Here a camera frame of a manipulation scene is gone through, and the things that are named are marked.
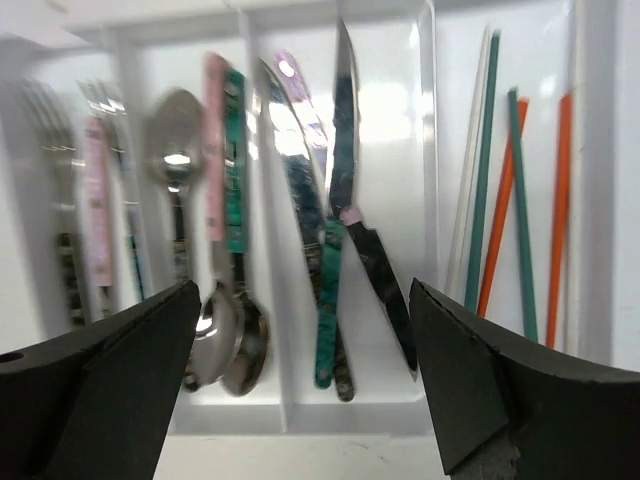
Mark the pink handle spoon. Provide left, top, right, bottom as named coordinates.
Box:
left=183, top=53, right=244, bottom=392

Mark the white chopstick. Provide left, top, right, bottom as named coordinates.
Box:
left=445, top=24, right=491, bottom=299
left=564, top=1, right=587, bottom=357

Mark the green handle knife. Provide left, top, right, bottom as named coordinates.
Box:
left=315, top=18, right=358, bottom=402

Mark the white cutlery tray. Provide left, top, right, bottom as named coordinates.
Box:
left=1, top=1, right=639, bottom=437

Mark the green handle fork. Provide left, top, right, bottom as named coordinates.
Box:
left=94, top=80, right=146, bottom=302

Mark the dark marbled handle spoon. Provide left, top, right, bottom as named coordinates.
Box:
left=146, top=88, right=204, bottom=281

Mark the dark marbled handle fork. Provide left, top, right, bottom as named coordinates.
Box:
left=17, top=80, right=91, bottom=327

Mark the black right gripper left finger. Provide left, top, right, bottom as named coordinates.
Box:
left=1, top=281, right=201, bottom=479

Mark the pink handle knife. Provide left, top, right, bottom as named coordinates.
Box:
left=275, top=50, right=418, bottom=375

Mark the dark marbled handle knife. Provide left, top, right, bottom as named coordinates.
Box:
left=260, top=52, right=355, bottom=403

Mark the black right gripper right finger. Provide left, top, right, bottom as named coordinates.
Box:
left=410, top=280, right=639, bottom=479

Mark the pink handle fork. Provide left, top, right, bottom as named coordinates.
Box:
left=77, top=79, right=119, bottom=321

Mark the green handle spoon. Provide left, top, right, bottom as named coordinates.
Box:
left=222, top=69, right=270, bottom=397

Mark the teal chopstick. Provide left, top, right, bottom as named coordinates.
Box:
left=507, top=88, right=538, bottom=343
left=465, top=29, right=501, bottom=313

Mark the orange chopstick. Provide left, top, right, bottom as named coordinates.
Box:
left=545, top=93, right=573, bottom=349
left=475, top=97, right=530, bottom=319

